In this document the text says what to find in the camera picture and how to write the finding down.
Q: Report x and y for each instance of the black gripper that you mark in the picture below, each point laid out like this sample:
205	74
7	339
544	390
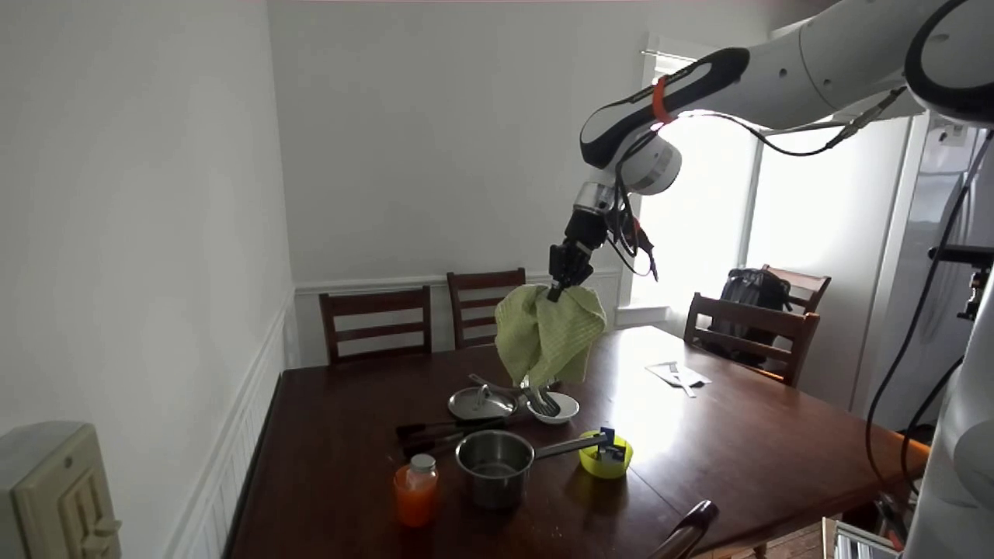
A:
580	250

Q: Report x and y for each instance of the green checked towel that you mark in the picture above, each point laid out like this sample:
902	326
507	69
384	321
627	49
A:
547	338

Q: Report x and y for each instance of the dark wooden dining chair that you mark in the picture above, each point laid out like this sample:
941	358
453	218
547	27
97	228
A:
476	280
374	309

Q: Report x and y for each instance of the white shallow bowl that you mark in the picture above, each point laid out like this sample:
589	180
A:
565	407

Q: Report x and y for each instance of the white paper sheet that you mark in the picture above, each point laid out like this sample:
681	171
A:
677	373

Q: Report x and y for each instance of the blue toy item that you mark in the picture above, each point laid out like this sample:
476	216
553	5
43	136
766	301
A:
610	443

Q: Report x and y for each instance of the yellow-green small bowl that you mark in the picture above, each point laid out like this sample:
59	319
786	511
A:
603	464

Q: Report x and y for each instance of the black bag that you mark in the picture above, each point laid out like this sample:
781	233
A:
753	288

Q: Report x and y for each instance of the brown wooden chair with bag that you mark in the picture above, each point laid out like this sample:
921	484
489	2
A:
749	338

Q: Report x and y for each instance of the orange bottle with white cap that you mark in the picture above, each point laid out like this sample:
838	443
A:
414	497

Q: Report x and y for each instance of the bright window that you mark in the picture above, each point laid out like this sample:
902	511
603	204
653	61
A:
817	228

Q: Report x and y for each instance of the wooden chair with rounded back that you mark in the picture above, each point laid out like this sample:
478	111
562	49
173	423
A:
689	527

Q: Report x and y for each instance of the white framed panel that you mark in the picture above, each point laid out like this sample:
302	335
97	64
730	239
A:
855	542

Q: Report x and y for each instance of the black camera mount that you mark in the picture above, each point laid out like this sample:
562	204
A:
967	253

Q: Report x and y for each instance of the beige wall switch plate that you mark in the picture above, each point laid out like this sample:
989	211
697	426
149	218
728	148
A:
58	501

